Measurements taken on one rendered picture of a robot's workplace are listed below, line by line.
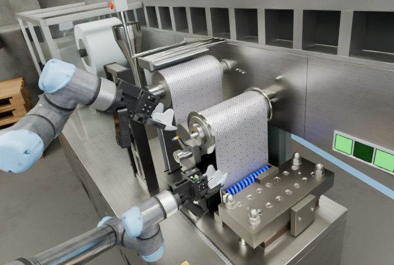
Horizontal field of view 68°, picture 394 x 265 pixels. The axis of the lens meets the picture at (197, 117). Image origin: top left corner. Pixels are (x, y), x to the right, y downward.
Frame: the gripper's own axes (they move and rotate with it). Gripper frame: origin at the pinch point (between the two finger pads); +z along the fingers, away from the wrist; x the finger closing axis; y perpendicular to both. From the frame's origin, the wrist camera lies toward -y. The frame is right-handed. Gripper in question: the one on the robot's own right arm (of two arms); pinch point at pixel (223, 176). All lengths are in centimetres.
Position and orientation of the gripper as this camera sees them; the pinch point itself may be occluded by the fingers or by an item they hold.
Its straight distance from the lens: 101.0
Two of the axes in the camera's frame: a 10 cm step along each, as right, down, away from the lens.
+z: 8.1, -3.5, 4.7
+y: -1.3, -8.9, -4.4
